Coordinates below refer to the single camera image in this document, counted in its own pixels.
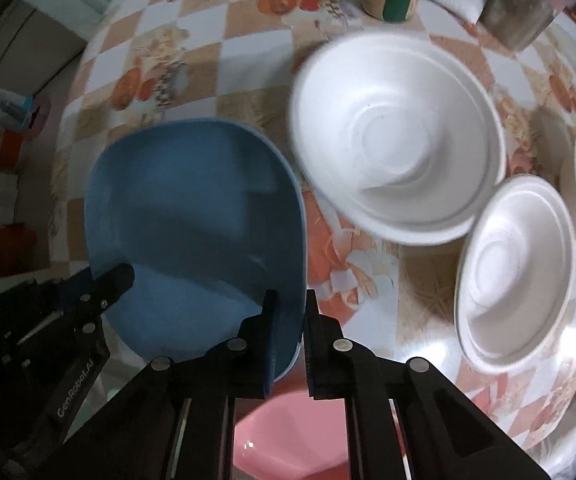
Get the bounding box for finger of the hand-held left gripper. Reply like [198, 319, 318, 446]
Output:
[54, 266, 97, 307]
[74, 263, 136, 342]

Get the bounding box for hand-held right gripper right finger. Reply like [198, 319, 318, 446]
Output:
[302, 289, 552, 480]

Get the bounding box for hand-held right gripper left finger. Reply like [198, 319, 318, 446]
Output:
[33, 289, 277, 480]

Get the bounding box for blue plastic basin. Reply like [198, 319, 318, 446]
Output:
[84, 117, 309, 383]

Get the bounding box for large white foam bowl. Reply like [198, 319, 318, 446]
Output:
[288, 30, 508, 247]

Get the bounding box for pink plastic stool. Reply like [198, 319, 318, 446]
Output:
[233, 392, 353, 480]

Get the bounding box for orange floor container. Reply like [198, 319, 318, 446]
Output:
[0, 127, 24, 171]

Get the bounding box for pink bucket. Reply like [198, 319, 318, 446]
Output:
[20, 94, 52, 139]

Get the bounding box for white cabinet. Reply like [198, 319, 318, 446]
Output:
[0, 0, 90, 92]

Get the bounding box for pink and steel tumbler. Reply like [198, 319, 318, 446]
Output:
[478, 0, 573, 53]

